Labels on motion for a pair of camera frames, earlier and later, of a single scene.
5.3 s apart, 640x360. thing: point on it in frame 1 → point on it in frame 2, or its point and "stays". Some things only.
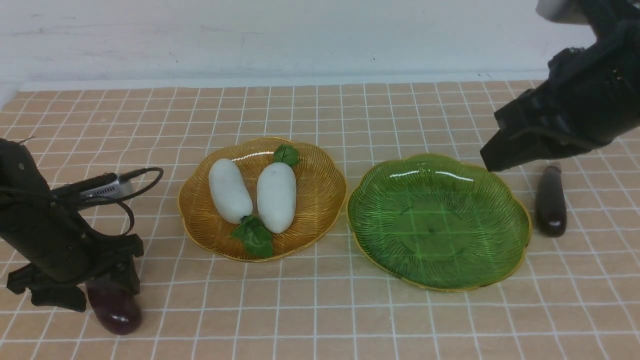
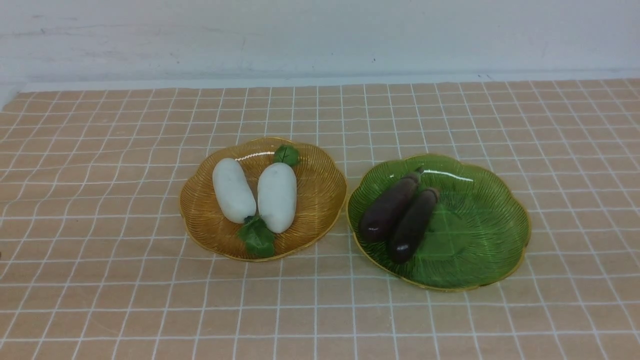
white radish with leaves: [232, 201] stays
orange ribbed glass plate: [321, 194] stays
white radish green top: [276, 190] stays
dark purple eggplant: [551, 209] → [410, 234]
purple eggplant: [118, 310] → [386, 207]
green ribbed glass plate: [437, 222] stays
